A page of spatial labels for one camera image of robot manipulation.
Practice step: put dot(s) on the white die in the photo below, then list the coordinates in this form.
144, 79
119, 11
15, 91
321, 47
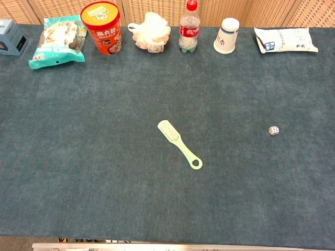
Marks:
273, 130

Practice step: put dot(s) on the light green plastic brush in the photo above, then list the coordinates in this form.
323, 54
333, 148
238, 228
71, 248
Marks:
178, 142

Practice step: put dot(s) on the dark teal table cloth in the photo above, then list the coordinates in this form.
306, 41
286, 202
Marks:
131, 104

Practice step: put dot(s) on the white mesh bath sponge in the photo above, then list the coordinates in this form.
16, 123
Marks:
151, 32

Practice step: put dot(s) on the clear cola bottle red cap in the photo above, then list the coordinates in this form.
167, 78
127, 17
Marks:
189, 31

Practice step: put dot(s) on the white paper cup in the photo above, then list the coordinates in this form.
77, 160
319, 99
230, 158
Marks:
226, 36

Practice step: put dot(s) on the red instant noodle cup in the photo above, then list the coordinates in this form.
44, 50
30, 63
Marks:
104, 31

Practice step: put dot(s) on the teal snack bag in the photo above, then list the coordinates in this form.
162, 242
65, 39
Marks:
58, 43

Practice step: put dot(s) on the white tissue pack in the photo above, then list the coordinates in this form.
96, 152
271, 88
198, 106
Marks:
285, 40

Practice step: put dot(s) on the woven rattan folding screen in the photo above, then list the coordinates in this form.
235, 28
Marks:
261, 11

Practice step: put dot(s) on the blue grey cardboard box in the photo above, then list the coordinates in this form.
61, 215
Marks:
10, 39

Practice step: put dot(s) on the silver metal frame rail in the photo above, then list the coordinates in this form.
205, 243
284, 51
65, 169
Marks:
157, 247

